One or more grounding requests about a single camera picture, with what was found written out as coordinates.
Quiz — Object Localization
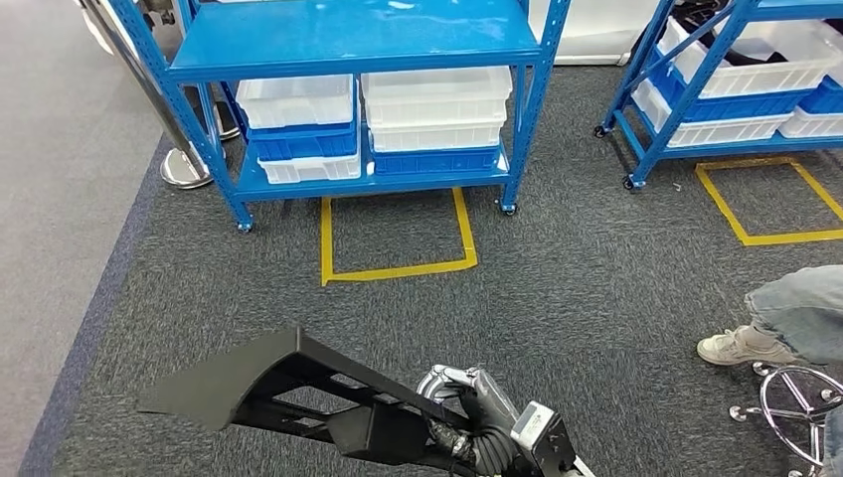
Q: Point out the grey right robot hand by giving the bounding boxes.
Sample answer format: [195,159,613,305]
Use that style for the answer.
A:
[416,365,525,462]

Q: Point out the black plastic car part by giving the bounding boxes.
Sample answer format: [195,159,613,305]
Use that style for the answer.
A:
[136,327,502,477]

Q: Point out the blue metal shelf rack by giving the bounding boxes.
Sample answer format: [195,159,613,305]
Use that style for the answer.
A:
[108,0,573,233]
[594,0,843,192]

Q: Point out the chrome swivel stool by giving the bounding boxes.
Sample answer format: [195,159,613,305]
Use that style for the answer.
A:
[729,360,843,477]

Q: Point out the blue plastic bin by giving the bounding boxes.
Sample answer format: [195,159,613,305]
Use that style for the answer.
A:
[247,121,360,163]
[796,74,843,116]
[648,52,818,124]
[372,145,502,178]

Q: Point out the person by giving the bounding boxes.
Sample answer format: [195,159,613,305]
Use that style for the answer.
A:
[696,264,843,477]

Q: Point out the white car with red stripe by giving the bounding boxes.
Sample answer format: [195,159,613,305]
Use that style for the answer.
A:
[526,0,666,68]

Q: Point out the large white plastic bin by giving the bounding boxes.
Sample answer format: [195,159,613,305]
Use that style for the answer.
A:
[657,16,843,100]

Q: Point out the black parts in bin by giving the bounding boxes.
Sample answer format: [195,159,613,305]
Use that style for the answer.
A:
[678,0,791,68]

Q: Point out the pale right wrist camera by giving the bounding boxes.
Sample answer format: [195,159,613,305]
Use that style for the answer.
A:
[510,401,560,445]

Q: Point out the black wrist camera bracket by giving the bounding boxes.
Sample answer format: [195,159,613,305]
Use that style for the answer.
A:
[523,412,581,477]

